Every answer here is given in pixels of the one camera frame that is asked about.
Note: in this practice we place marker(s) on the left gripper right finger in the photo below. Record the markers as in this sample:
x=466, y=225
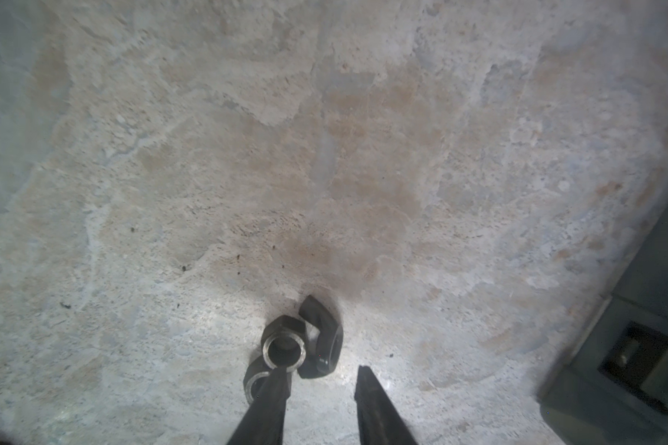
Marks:
x=378, y=420

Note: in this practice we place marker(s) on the black hex nut cluster top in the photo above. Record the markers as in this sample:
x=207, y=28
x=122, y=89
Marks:
x=324, y=358

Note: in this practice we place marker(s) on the clear compartment organizer box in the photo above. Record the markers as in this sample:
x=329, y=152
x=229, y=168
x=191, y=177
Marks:
x=613, y=387

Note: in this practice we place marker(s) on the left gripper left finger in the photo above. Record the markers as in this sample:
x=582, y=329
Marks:
x=263, y=423

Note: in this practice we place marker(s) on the black hex nut lower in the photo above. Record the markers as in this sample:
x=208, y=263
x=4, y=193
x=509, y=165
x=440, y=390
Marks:
x=256, y=374

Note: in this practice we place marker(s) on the black hex nut upper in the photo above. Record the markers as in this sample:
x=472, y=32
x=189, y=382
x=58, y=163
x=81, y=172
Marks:
x=284, y=343

